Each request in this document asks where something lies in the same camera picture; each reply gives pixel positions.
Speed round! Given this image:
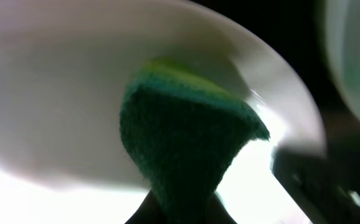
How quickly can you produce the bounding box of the mint green plate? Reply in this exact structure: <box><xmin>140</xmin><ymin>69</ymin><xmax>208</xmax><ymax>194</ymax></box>
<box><xmin>323</xmin><ymin>0</ymin><xmax>360</xmax><ymax>120</ymax></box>

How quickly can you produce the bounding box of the white plate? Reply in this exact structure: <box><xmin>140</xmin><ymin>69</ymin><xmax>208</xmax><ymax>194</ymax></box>
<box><xmin>0</xmin><ymin>1</ymin><xmax>326</xmax><ymax>223</ymax></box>

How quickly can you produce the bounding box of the green scrubbing sponge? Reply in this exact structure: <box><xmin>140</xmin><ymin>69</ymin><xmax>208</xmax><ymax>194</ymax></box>
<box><xmin>119</xmin><ymin>59</ymin><xmax>270</xmax><ymax>223</ymax></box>

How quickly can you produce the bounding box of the round black tray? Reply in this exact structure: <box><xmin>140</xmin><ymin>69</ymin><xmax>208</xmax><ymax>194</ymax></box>
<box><xmin>202</xmin><ymin>0</ymin><xmax>360</xmax><ymax>141</ymax></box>

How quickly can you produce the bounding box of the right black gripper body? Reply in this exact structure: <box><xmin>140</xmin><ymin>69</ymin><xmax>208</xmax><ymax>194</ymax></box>
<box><xmin>272</xmin><ymin>136</ymin><xmax>360</xmax><ymax>224</ymax></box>

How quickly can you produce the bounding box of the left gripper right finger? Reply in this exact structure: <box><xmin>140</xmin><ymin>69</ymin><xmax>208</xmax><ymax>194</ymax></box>
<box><xmin>203</xmin><ymin>193</ymin><xmax>237</xmax><ymax>224</ymax></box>

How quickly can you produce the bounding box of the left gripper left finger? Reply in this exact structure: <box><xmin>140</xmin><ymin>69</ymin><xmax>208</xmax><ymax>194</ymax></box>
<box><xmin>125</xmin><ymin>190</ymin><xmax>167</xmax><ymax>224</ymax></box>

